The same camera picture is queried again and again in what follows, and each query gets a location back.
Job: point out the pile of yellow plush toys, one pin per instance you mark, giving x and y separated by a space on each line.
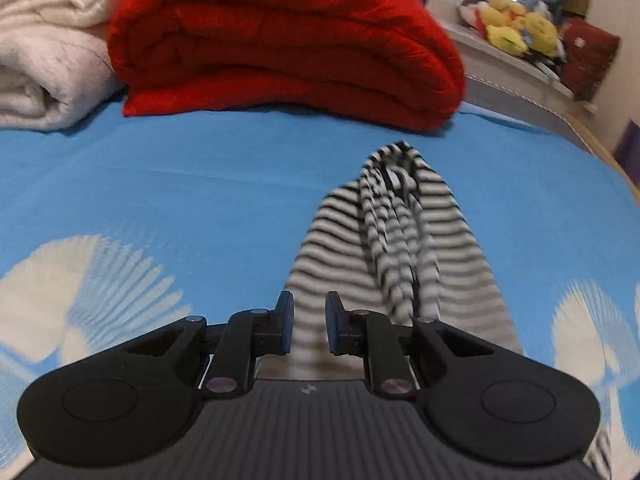
520 25

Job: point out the dark red cushion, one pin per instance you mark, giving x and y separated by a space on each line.
590 57

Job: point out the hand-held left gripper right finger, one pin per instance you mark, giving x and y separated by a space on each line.
331 322

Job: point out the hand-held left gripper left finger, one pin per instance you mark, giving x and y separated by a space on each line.
286 321

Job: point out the white folded blanket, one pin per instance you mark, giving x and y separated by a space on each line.
50 40

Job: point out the black white striped garment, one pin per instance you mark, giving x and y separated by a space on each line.
400 255

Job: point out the blue printed bed sheet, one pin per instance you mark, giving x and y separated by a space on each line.
160 200

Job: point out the red folded blanket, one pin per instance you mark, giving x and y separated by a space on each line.
290 45

